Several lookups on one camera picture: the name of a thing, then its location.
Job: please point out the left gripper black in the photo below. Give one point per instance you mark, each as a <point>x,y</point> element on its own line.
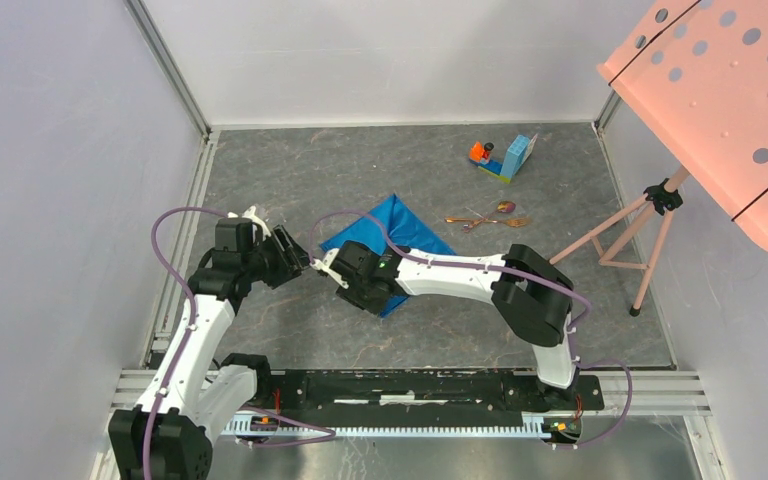
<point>291,262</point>

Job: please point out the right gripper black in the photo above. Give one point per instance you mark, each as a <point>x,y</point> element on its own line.
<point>351,296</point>

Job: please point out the blue cloth napkin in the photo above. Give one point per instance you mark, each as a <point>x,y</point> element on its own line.
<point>391,221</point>

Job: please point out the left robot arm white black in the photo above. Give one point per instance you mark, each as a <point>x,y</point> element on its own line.
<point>171,430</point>

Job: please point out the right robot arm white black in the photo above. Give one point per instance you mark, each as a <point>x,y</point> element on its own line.
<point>529,293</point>

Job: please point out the iridescent spoon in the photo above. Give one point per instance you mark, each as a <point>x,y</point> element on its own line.
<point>503,207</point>

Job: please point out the toy brick set colourful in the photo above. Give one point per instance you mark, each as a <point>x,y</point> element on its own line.
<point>482,156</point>

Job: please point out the pink perforated music stand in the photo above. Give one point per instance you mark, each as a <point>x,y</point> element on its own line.
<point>696,74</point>

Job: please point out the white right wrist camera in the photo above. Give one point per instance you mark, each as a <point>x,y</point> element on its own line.
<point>324,269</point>

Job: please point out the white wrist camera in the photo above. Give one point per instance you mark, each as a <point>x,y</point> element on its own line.
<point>324,269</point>
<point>251,214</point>

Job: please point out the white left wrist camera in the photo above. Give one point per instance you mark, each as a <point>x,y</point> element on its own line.
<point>251,214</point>

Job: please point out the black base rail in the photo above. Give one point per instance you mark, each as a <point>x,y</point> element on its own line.
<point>429,403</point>

